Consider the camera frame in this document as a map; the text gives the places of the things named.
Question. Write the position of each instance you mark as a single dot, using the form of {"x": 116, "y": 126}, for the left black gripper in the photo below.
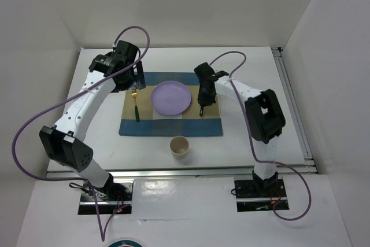
{"x": 138, "y": 79}

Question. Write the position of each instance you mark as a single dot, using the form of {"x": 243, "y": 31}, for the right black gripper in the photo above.
{"x": 208, "y": 101}

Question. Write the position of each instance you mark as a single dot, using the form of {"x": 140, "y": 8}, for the green handled gold knife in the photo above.
{"x": 201, "y": 111}

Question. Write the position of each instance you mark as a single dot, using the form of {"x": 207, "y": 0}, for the green handled gold fork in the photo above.
{"x": 134, "y": 96}

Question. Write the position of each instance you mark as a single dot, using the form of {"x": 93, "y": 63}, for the purple plate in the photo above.
{"x": 170, "y": 98}

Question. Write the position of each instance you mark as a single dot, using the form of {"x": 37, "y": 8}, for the blue tan white placemat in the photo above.
{"x": 153, "y": 124}

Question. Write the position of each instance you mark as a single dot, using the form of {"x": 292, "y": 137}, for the beige cup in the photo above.
{"x": 179, "y": 147}

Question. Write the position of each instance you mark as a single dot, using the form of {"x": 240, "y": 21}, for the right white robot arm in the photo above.
{"x": 262, "y": 109}

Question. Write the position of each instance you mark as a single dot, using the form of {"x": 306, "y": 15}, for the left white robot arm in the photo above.
{"x": 64, "y": 141}

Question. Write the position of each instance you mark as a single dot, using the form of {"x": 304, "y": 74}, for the green round sticker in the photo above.
{"x": 125, "y": 243}

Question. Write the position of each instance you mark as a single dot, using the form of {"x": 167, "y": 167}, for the right aluminium rail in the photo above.
{"x": 303, "y": 141}

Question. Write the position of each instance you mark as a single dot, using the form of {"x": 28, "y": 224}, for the aluminium rail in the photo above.
{"x": 309, "y": 168}
{"x": 303, "y": 141}

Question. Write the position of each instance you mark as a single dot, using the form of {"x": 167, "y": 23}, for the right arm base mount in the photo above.
{"x": 249, "y": 199}

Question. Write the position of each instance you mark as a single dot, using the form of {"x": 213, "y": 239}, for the front aluminium rail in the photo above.
{"x": 309, "y": 168}

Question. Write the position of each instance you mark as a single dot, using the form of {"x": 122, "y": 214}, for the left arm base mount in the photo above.
{"x": 120, "y": 202}

